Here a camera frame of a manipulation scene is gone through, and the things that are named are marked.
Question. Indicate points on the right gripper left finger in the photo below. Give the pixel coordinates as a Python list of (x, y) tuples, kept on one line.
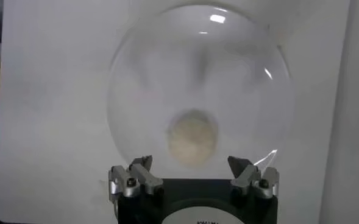
[(138, 176)]

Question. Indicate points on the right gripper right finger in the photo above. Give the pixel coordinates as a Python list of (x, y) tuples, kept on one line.
[(249, 178)]

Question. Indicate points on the white steamed baozi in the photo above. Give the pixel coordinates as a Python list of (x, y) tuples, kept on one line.
[(193, 140)]

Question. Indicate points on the white round plate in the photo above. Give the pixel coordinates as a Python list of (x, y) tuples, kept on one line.
[(167, 76)]

